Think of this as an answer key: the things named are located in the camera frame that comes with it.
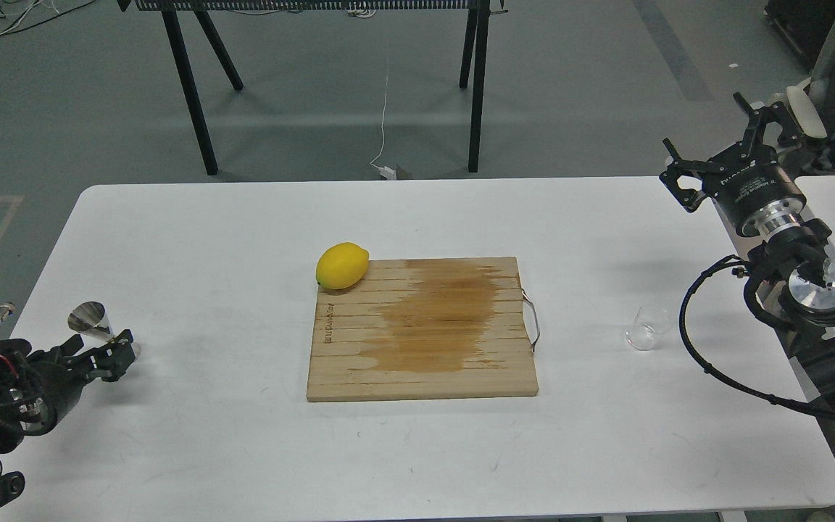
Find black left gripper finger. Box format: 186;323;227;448
62;329;136;361
84;352;136;382

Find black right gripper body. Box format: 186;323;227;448
707;163;806;239

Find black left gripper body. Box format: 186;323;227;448
0;338;92;436

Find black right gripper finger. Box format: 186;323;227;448
659;138;719;213
733;92;813;171

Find steel double jigger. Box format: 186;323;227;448
67;301;141;360

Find small clear glass cup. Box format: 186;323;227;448
624;305;672;352

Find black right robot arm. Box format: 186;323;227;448
660;93;835;422

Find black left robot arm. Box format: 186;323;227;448
0;329;136;508

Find yellow lemon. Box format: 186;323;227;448
315;242;369;290

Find wooden cutting board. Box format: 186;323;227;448
306;257;539;402

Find black metal table frame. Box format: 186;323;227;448
118;1;507;176

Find white cable with plug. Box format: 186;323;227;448
370;76;398;181

